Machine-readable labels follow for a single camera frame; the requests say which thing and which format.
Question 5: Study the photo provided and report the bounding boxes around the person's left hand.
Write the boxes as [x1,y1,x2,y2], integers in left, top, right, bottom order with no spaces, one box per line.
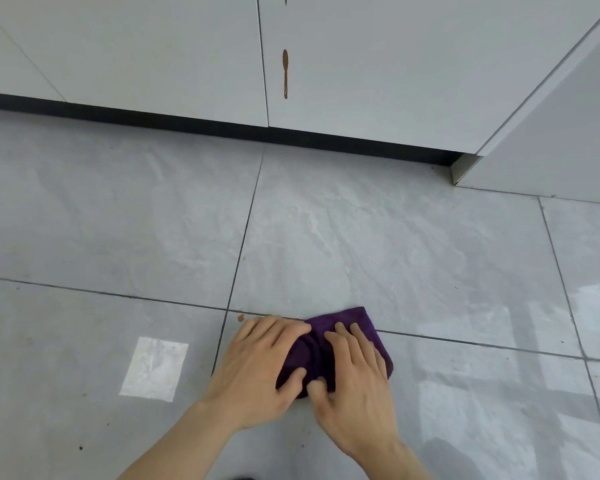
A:
[201,316,314,431]

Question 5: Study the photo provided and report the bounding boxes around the person's right hand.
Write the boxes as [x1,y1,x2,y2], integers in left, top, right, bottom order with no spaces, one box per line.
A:
[306,322,402,461]

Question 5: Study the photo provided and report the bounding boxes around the purple cleaning cloth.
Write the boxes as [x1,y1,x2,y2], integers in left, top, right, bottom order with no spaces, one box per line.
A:
[275,307,395,399]

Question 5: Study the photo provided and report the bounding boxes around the person's left forearm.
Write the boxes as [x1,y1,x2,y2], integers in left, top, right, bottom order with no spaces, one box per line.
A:
[116,400,242,480]

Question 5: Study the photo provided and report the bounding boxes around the person's right forearm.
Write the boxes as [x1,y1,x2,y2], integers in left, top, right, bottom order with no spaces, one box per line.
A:
[352,436,434,480]

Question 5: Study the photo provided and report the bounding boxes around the black cabinet kickboard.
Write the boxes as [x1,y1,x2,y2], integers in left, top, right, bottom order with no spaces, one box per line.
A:
[0,91,466,167]

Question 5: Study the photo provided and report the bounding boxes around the white cabinet door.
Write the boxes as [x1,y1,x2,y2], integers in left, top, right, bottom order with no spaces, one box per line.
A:
[0,0,270,128]
[0,7,67,102]
[257,0,600,154]

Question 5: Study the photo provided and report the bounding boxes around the white cabinet side panel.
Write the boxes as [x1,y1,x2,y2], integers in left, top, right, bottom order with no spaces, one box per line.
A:
[450,10,600,206]

